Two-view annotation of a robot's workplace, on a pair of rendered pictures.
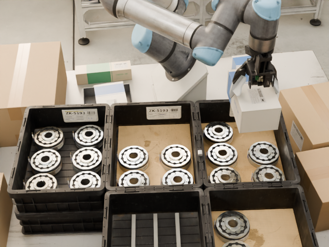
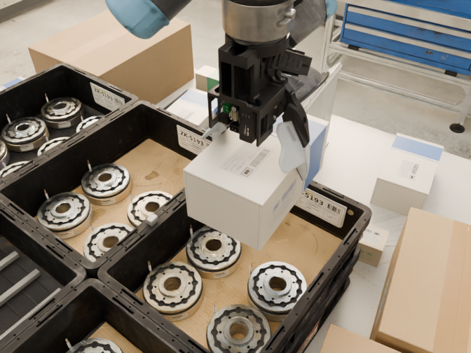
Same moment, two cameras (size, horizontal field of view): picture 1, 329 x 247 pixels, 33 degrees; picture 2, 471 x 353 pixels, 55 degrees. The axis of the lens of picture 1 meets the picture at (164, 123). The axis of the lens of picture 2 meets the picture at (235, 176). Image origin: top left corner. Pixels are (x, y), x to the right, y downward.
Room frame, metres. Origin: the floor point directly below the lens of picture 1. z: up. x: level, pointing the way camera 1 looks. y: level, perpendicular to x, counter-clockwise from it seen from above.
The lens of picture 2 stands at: (0.88, -0.55, 1.53)
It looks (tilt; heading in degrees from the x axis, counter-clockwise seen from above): 43 degrees down; 38
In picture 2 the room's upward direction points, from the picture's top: straight up
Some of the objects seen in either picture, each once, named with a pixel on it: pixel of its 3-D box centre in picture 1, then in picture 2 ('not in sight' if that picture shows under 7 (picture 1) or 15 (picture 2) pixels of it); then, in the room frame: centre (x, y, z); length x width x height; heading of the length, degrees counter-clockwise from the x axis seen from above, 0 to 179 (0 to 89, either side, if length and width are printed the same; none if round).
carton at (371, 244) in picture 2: not in sight; (331, 230); (1.54, -0.31, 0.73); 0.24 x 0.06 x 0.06; 100
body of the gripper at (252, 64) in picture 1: (260, 64); (252, 82); (1.26, -0.28, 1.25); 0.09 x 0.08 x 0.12; 6
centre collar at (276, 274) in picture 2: (264, 151); (277, 284); (1.27, -0.34, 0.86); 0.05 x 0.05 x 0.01
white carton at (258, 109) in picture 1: (252, 98); (259, 168); (1.28, -0.28, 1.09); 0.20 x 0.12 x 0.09; 6
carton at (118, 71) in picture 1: (103, 72); (230, 86); (1.89, 0.26, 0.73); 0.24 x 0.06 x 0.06; 97
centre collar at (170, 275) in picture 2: (225, 177); (172, 284); (1.16, -0.19, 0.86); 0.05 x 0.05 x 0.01
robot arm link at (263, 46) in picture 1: (263, 39); (259, 14); (1.26, -0.28, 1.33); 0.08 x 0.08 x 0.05
